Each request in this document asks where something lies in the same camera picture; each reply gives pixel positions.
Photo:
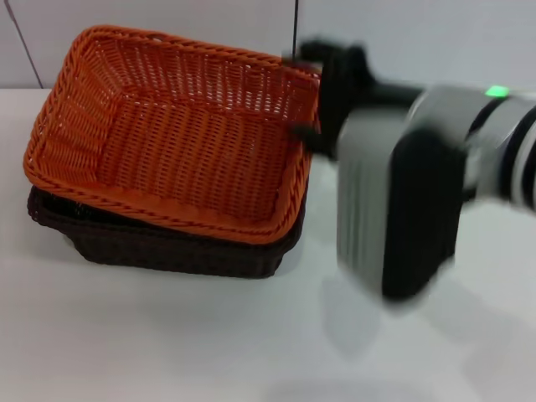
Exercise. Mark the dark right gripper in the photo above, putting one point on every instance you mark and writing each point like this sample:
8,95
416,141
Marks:
347,84

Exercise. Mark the orange wicker basket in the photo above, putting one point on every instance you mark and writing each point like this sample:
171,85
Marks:
188,146

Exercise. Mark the dark brown wicker basket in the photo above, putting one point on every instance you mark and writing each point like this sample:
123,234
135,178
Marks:
167,255

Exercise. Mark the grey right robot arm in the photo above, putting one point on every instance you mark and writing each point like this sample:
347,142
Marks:
364,188

